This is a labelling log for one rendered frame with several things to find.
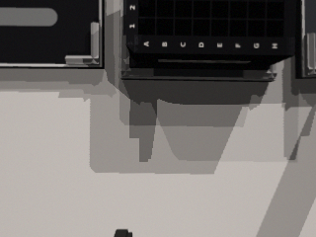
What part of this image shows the black well plate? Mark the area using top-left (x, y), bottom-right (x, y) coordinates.
top-left (126, 0), bottom-right (296, 70)

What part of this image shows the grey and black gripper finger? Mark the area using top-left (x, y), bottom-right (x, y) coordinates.
top-left (114, 229), bottom-right (132, 237)

